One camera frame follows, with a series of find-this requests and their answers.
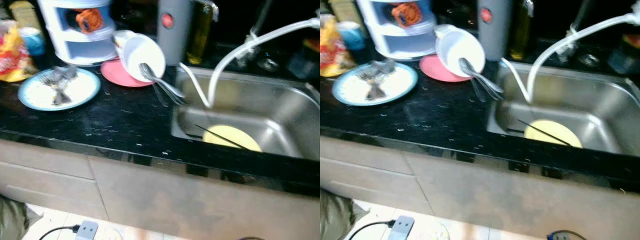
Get yellow plate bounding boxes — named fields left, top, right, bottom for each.
left=523, top=119, right=584, bottom=149
left=202, top=124, right=264, bottom=153

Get stainless steel sink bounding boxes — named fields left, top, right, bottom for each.
left=171, top=65, right=321, bottom=162
left=487, top=61, right=640, bottom=157

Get orange packet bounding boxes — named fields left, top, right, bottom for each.
left=391, top=1, right=423, bottom=28
left=75, top=7, right=105, bottom=35

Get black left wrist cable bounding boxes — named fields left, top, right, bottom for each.
left=38, top=224, right=82, bottom=240
left=348, top=220, right=397, bottom=240

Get thin white tube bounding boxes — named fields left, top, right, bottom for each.
left=500, top=57, right=532, bottom=104
left=178, top=62, right=212, bottom=109

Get olive green cloth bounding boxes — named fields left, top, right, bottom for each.
left=320, top=189, right=371, bottom=240
left=0, top=195, right=44, bottom=240

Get white bowl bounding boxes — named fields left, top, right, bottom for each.
left=435, top=27, right=486, bottom=78
left=121, top=33, right=167, bottom=83

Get blue cup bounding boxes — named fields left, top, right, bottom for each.
left=337, top=21, right=367, bottom=52
left=19, top=27, right=47, bottom=57

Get round metal counter ring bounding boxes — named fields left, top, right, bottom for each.
left=257, top=57, right=280, bottom=72
left=579, top=52, right=601, bottom=68

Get thick white faucet hose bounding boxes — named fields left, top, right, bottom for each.
left=526, top=12, right=640, bottom=104
left=206, top=17, right=321, bottom=109

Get yellow box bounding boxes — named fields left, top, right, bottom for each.
left=327, top=0, right=368, bottom=28
left=9, top=0, right=43, bottom=32

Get olive oil bottle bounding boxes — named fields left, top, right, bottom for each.
left=509, top=0, right=535, bottom=62
left=186, top=0, right=220, bottom=66

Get blue rim lemon print plate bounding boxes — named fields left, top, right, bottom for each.
left=17, top=66, right=102, bottom=112
left=331, top=61, right=419, bottom=107

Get steel fork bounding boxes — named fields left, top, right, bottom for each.
left=39, top=71, right=68, bottom=105
left=356, top=67, right=386, bottom=100

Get metal faucet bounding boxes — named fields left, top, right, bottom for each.
left=244, top=0, right=275, bottom=63
left=565, top=0, right=593, bottom=56

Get grey tumbler with red logo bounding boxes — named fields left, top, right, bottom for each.
left=476, top=0, right=514, bottom=62
left=156, top=0, right=194, bottom=67

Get pink plate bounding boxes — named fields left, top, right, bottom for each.
left=419, top=54, right=473, bottom=83
left=100, top=58, right=155, bottom=89

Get black chopstick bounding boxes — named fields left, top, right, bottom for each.
left=194, top=123, right=251, bottom=150
left=516, top=119, right=572, bottom=147

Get dark plastic box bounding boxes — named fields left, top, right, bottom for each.
left=286, top=45, right=321, bottom=81
left=607, top=42, right=640, bottom=76

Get yellow red snack bag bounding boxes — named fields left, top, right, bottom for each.
left=320, top=15, right=357, bottom=78
left=0, top=20, right=39, bottom=83

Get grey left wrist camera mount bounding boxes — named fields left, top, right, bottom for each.
left=75, top=220, right=100, bottom=240
left=387, top=215, right=416, bottom=240

